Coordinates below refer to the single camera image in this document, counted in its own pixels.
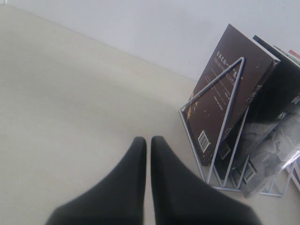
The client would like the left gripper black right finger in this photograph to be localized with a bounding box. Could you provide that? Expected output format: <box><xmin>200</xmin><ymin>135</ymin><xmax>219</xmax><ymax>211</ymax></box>
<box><xmin>150</xmin><ymin>136</ymin><xmax>261</xmax><ymax>225</ymax></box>

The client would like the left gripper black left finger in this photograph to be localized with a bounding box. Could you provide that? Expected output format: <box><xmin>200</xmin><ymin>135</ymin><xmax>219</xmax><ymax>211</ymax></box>
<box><xmin>46</xmin><ymin>137</ymin><xmax>147</xmax><ymax>225</ymax></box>

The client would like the grey cat title book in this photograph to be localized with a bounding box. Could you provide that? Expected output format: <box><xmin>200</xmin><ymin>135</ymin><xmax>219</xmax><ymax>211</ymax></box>
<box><xmin>241</xmin><ymin>45</ymin><xmax>300</xmax><ymax>199</ymax></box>

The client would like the red spine book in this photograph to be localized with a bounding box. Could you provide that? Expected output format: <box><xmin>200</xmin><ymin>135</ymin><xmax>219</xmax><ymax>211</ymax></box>
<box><xmin>288</xmin><ymin>50</ymin><xmax>300</xmax><ymax>190</ymax></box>

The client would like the dark brown book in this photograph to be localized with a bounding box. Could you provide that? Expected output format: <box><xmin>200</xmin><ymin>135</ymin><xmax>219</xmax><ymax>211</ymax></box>
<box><xmin>183</xmin><ymin>24</ymin><xmax>280</xmax><ymax>166</ymax></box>

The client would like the black book white title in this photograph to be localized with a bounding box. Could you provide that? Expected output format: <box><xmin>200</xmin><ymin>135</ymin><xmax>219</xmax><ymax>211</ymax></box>
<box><xmin>215</xmin><ymin>35</ymin><xmax>300</xmax><ymax>180</ymax></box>

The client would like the white wire book rack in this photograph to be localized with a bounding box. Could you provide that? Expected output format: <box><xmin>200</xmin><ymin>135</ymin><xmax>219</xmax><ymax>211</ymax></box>
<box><xmin>180</xmin><ymin>57</ymin><xmax>300</xmax><ymax>198</ymax></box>

